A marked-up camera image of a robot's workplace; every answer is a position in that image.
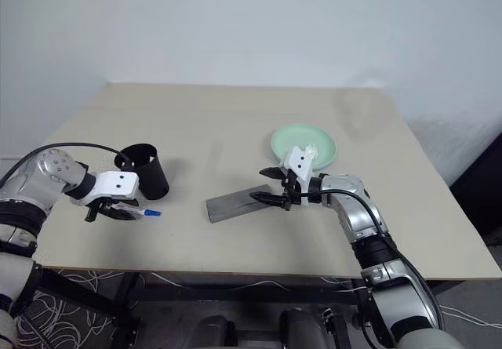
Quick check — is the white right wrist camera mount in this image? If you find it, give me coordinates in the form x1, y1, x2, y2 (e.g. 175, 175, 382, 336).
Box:
282, 144, 315, 205

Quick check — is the black table frame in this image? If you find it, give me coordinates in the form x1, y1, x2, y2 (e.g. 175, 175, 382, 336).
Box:
35, 266, 393, 349

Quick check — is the white marker with blue cap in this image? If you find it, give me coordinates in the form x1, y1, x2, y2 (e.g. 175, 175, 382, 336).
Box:
112, 204, 163, 217

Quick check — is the grey glasses case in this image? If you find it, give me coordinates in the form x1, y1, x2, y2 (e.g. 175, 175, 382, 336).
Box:
204, 183, 284, 224

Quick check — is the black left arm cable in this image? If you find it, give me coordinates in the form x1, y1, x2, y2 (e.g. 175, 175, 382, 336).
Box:
0, 141, 133, 187

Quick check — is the dark mat with white pattern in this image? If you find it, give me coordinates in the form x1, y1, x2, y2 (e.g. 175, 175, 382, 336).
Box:
11, 268, 136, 349

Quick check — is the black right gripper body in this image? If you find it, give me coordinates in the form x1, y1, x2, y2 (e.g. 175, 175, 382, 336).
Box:
278, 168, 304, 212

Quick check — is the dark cabinet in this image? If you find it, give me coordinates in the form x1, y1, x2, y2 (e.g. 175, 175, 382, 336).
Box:
449, 131, 502, 245

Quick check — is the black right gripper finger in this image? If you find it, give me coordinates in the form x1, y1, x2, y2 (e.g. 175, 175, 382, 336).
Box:
249, 191, 286, 208
259, 166, 285, 180

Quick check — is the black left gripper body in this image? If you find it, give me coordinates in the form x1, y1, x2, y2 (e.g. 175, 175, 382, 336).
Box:
85, 198, 119, 224

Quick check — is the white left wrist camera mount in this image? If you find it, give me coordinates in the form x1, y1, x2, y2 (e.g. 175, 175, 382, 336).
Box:
82, 171, 140, 206

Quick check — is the black upright bracket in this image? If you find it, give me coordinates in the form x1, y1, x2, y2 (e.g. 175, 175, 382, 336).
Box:
321, 305, 352, 349

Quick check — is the black pen holder cup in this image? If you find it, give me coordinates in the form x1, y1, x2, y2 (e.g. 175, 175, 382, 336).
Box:
115, 143, 170, 202

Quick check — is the green plate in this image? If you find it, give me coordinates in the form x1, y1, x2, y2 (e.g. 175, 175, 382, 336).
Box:
270, 124, 338, 170

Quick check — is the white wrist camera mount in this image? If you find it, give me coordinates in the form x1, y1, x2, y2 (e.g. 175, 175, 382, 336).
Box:
82, 171, 140, 206
282, 144, 315, 205

